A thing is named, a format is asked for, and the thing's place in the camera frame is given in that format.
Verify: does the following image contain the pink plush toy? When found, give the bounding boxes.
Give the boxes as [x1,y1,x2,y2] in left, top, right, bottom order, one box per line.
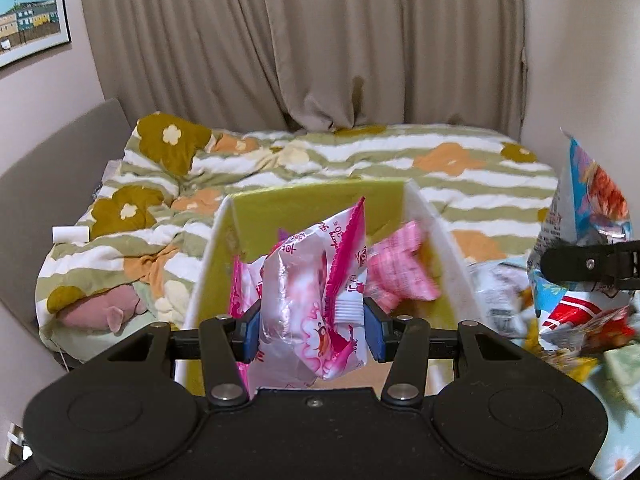
[59,284,152,334]

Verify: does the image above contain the beige curtain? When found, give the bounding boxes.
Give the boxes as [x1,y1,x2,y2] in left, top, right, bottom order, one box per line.
[77,0,527,134]

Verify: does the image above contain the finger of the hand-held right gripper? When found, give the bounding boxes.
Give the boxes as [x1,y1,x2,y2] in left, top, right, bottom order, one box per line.
[541,239,640,293]

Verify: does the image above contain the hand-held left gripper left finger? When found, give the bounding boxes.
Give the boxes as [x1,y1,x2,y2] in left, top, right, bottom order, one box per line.
[103,300,264,406]

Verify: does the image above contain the pink white snack packet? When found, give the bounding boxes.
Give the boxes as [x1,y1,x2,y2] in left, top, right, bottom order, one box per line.
[229,255,267,386]
[247,197,372,382]

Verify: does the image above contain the pile of snack packets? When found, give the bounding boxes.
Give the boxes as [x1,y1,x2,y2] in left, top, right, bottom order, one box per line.
[467,257,640,411]

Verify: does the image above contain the framed houses picture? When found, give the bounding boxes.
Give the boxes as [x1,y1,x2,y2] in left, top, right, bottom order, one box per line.
[0,0,72,69]

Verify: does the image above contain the grey bed headboard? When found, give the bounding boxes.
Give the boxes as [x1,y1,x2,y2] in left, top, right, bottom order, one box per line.
[0,97,132,363]

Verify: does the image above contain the floral striped blanket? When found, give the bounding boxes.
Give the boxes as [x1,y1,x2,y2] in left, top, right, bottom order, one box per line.
[37,111,562,362]

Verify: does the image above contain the pink checkered snack packet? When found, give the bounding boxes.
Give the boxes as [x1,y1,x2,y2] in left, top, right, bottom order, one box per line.
[364,220,442,312]

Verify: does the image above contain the blue daisy tablecloth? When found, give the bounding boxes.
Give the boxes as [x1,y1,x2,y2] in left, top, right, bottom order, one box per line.
[586,360,640,480]

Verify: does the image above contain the blue snack bag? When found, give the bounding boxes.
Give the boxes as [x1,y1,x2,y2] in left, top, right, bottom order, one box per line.
[526,127,637,342]

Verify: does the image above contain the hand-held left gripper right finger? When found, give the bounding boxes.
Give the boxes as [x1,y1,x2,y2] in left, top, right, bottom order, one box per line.
[362,297,527,406]

